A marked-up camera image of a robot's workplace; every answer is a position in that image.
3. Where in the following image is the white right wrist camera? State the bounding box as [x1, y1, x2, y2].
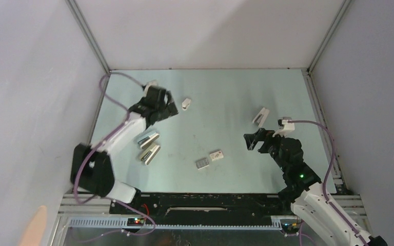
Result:
[273, 117, 295, 137]

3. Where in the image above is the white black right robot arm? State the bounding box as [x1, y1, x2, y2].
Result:
[243, 128, 387, 245]

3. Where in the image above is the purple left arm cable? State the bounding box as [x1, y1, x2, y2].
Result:
[72, 73, 157, 204]

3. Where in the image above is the grey staple strip block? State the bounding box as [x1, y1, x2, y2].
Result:
[195, 158, 209, 170]

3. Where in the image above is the white small stapler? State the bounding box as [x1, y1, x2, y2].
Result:
[182, 98, 192, 111]

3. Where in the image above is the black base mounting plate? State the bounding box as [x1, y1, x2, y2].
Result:
[109, 193, 296, 228]

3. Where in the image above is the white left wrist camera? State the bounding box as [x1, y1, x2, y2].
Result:
[144, 79, 158, 93]

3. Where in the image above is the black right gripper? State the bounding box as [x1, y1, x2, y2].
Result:
[243, 128, 288, 172]

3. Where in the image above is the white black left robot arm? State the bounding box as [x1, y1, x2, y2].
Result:
[70, 85, 178, 214]

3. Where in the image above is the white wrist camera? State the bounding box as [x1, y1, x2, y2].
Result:
[144, 79, 158, 93]
[273, 117, 295, 137]

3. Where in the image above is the white slotted cable duct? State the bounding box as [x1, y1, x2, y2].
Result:
[68, 218, 283, 231]

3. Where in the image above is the white staple box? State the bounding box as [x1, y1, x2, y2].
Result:
[209, 150, 224, 161]

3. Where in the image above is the white open stapler right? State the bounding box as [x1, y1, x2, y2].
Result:
[252, 107, 269, 128]

